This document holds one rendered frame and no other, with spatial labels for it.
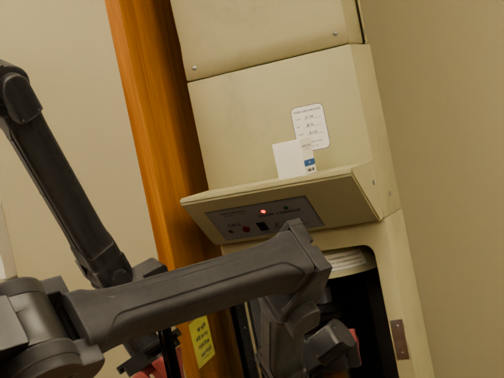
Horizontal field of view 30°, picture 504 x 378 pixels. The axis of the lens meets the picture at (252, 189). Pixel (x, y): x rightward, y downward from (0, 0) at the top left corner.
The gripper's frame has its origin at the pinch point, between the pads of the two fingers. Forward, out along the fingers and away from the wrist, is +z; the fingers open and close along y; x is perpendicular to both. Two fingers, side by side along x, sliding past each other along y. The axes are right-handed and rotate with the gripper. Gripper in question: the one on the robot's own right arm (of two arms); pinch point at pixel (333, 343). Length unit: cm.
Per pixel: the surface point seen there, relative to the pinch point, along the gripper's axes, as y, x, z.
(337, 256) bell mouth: -6.4, -16.4, -6.4
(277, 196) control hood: -2.8, -29.1, -20.3
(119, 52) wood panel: 22, -59, -20
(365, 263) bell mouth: -10.5, -14.3, -4.1
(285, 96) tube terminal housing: -4.2, -45.9, -11.4
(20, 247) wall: 94, -28, 37
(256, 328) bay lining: 11.4, -5.8, -7.7
